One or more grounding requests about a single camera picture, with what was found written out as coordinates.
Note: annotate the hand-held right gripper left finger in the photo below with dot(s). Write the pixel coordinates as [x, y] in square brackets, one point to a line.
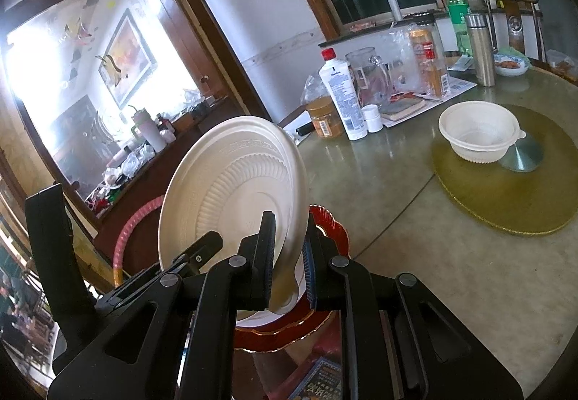
[259, 260]

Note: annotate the red scalloped plate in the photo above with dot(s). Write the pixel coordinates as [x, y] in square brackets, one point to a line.
[334, 237]

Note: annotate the white ceramic bowl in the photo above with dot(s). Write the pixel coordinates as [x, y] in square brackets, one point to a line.
[250, 316]

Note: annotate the wooden door frame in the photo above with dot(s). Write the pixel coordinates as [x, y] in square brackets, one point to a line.
[203, 34]

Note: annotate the white paper roll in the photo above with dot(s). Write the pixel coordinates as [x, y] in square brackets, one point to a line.
[392, 2]

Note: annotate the orange bottle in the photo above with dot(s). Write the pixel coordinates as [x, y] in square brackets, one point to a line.
[426, 52]

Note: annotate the wooden chair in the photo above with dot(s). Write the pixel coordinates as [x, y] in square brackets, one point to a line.
[514, 25]

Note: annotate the white tumbler with green straw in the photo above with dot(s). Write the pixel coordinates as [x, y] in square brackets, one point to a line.
[145, 131]

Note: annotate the clear snack bag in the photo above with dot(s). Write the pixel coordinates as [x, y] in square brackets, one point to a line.
[562, 63]

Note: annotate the small white pill bottle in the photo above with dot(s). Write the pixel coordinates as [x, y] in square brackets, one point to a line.
[372, 119]

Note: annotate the golden round turntable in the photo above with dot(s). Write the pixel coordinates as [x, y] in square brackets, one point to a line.
[505, 196]

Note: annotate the brown peanut butter jar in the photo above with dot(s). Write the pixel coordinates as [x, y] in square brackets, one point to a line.
[325, 120]

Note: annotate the printed paper sheet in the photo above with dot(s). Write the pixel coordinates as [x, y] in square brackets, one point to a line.
[460, 88]

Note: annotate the cream disposable plate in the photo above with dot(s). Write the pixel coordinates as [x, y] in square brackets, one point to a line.
[225, 183]

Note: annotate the silver round disc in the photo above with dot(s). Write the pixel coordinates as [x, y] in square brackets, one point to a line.
[524, 156]

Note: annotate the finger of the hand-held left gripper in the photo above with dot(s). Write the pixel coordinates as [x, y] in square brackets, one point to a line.
[198, 253]

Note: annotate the small patterned dish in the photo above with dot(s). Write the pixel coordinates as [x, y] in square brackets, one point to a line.
[510, 65]

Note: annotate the red edged book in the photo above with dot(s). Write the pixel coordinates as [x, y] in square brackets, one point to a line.
[402, 107]

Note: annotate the green plastic bottle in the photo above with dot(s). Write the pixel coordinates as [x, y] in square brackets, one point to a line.
[456, 11]

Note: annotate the blue printed packet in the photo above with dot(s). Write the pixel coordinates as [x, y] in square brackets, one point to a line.
[316, 382]

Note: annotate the white bottle with red cap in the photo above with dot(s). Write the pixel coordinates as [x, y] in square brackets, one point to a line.
[343, 97]

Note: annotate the stainless steel thermos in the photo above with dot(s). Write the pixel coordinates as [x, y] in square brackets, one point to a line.
[481, 52]

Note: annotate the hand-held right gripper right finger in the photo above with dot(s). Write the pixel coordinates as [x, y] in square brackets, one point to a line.
[311, 278]

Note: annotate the clear glass pitcher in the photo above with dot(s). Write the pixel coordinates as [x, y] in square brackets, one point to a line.
[365, 75]

